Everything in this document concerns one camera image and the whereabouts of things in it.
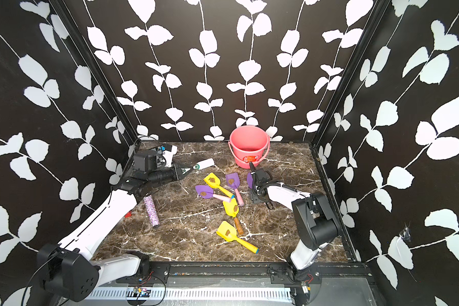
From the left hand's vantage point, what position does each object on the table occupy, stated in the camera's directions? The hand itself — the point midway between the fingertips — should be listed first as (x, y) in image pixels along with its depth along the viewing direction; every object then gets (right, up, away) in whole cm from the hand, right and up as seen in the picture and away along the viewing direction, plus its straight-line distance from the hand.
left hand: (192, 166), depth 76 cm
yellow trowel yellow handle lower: (+14, -30, +8) cm, 34 cm away
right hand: (+30, -15, +19) cm, 38 cm away
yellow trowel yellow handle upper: (+6, -10, +25) cm, 27 cm away
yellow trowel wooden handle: (+16, -22, +16) cm, 31 cm away
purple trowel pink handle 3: (+26, -9, +27) cm, 39 cm away
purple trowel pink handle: (+3, -15, +22) cm, 27 cm away
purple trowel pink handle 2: (+16, -10, +25) cm, 32 cm away
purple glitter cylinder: (-22, -22, +12) cm, 33 cm away
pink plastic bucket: (+27, +12, +35) cm, 46 cm away
